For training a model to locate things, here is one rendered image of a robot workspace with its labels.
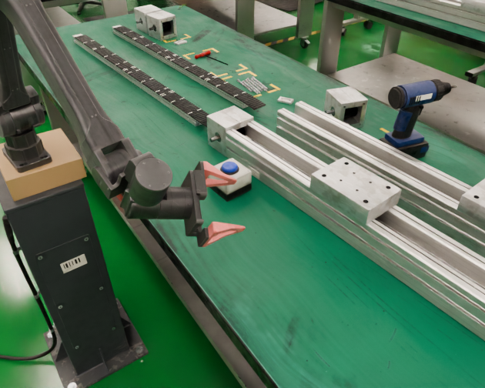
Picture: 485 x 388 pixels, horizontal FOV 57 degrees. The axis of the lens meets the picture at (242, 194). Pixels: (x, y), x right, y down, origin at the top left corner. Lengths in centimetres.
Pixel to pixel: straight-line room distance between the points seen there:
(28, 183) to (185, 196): 56
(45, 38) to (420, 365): 83
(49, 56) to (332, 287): 67
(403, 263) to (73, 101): 68
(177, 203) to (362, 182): 43
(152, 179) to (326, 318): 42
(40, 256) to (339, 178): 82
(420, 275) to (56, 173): 89
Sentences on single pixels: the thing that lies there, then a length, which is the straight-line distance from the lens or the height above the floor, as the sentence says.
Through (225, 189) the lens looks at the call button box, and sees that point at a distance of 108.
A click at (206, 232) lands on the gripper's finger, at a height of 96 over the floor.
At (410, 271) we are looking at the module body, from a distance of 94.
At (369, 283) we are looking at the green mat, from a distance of 95.
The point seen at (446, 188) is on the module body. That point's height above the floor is 85.
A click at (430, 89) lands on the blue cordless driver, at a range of 125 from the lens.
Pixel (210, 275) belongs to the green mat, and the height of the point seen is 78.
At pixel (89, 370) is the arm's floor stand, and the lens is 178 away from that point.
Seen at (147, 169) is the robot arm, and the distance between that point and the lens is 68.
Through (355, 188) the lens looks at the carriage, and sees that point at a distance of 97.
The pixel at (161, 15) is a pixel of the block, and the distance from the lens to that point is 217.
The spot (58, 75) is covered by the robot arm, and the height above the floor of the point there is 118.
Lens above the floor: 148
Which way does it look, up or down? 39 degrees down
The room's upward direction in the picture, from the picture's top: straight up
